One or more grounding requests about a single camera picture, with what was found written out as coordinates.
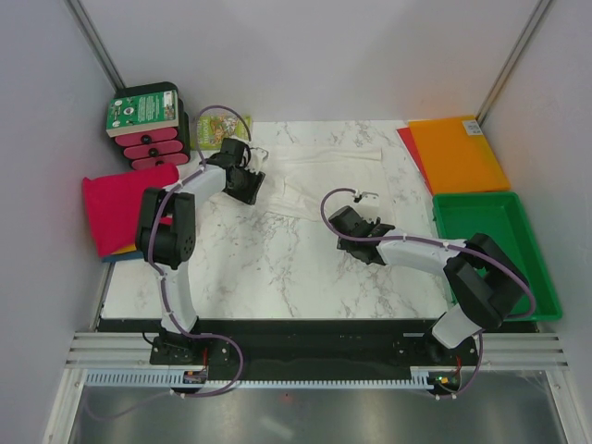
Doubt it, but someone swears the white t shirt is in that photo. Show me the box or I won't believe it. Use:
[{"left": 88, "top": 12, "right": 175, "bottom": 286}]
[{"left": 256, "top": 145, "right": 395, "bottom": 222}]

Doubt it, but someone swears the aluminium rail frame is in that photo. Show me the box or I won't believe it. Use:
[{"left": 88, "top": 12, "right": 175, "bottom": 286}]
[{"left": 43, "top": 332, "right": 586, "bottom": 443}]

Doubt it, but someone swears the left aluminium corner post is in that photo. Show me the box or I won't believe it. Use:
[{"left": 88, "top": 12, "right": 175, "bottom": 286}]
[{"left": 64, "top": 0, "right": 126, "bottom": 91}]

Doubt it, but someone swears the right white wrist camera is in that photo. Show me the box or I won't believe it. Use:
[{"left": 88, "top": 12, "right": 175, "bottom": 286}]
[{"left": 353, "top": 190, "right": 380, "bottom": 222}]

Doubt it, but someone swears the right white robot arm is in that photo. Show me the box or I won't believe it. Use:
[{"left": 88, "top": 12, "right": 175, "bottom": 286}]
[{"left": 328, "top": 206, "right": 528, "bottom": 364}]

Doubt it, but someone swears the red plastic board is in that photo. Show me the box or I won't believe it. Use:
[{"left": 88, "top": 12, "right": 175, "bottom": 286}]
[{"left": 397, "top": 127, "right": 431, "bottom": 191}]

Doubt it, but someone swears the green plastic tray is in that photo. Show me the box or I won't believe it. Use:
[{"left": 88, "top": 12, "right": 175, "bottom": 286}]
[{"left": 433, "top": 191, "right": 562, "bottom": 322}]

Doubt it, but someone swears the green book on drawers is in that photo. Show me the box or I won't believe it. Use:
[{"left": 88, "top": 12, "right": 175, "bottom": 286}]
[{"left": 105, "top": 90, "right": 179, "bottom": 138}]

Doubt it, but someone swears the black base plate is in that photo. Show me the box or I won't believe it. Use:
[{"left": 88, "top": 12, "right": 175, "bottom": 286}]
[{"left": 99, "top": 315, "right": 542, "bottom": 384}]

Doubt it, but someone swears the aluminium corner post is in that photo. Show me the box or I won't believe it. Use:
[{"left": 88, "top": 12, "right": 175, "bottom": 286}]
[
  {"left": 475, "top": 0, "right": 556, "bottom": 126},
  {"left": 64, "top": 0, "right": 126, "bottom": 91}
]

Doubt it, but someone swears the black pink drawer unit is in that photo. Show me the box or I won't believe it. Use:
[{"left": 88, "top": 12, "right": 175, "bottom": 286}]
[{"left": 109, "top": 81, "right": 191, "bottom": 170}]

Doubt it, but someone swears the right aluminium corner post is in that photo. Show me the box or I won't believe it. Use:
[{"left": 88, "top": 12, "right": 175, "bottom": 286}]
[{"left": 475, "top": 0, "right": 556, "bottom": 126}]

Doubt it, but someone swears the lime green picture book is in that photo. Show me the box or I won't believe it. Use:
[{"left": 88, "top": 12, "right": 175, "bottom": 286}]
[{"left": 190, "top": 112, "right": 249, "bottom": 151}]

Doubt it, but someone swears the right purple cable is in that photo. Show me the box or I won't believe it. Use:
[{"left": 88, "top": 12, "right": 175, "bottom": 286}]
[{"left": 320, "top": 186, "right": 537, "bottom": 401}]

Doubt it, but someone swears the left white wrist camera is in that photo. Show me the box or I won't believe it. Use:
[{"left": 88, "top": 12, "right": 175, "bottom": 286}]
[{"left": 246, "top": 147, "right": 269, "bottom": 174}]

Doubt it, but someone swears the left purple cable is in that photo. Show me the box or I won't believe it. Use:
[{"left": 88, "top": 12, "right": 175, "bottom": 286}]
[{"left": 85, "top": 105, "right": 253, "bottom": 422}]

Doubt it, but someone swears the purple cable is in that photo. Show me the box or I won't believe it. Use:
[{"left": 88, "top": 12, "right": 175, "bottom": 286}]
[
  {"left": 320, "top": 186, "right": 537, "bottom": 401},
  {"left": 85, "top": 105, "right": 253, "bottom": 422}
]

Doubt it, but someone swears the orange plastic board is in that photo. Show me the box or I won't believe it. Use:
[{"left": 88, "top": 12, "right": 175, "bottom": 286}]
[{"left": 408, "top": 115, "right": 511, "bottom": 194}]

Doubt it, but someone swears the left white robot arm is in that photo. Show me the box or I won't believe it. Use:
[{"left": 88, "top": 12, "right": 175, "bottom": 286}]
[{"left": 135, "top": 138, "right": 269, "bottom": 365}]

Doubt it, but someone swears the blue folded t shirt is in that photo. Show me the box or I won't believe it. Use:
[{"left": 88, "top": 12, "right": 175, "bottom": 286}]
[{"left": 101, "top": 251, "right": 143, "bottom": 264}]

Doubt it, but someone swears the pink folded t shirt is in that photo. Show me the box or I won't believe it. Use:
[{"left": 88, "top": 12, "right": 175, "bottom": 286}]
[{"left": 81, "top": 164, "right": 179, "bottom": 258}]

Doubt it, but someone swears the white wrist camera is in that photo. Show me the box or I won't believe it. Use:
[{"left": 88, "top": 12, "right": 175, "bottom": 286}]
[
  {"left": 246, "top": 147, "right": 269, "bottom": 174},
  {"left": 353, "top": 190, "right": 380, "bottom": 222}
]

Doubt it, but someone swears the white slotted cable duct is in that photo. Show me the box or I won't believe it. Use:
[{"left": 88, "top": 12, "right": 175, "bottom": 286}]
[{"left": 85, "top": 369, "right": 460, "bottom": 389}]

